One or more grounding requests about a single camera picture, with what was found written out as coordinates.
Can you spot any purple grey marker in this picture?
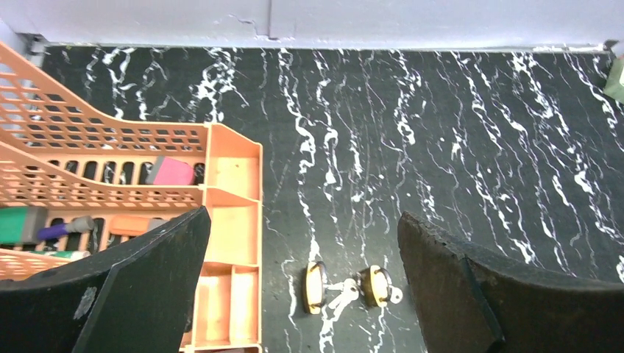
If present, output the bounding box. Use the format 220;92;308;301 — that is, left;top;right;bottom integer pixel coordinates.
37;215;95;241

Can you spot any green eraser block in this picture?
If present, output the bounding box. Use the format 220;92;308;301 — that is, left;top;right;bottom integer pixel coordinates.
1;206;49;245

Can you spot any small white green box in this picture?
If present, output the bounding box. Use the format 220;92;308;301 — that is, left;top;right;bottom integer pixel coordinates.
603;57;624;104

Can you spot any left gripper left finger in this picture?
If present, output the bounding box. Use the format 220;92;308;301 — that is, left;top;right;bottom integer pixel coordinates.
1;207;211;352

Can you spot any orange eraser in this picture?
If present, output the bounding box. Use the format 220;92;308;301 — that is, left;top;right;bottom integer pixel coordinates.
109;215;167;237

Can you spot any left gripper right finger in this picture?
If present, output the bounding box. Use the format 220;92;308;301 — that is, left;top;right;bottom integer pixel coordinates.
397;212;623;352

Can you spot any pink eraser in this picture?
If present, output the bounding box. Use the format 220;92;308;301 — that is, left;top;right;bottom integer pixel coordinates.
146;156;195;186

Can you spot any orange plastic desk organizer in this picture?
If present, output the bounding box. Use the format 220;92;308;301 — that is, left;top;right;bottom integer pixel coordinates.
1;46;263;352

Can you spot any medium brass padlock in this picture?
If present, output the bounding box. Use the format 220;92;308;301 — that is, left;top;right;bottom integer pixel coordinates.
357;265;392;307

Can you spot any large brass padlock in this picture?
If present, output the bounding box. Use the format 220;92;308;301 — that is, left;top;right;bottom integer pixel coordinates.
302;261;327;315

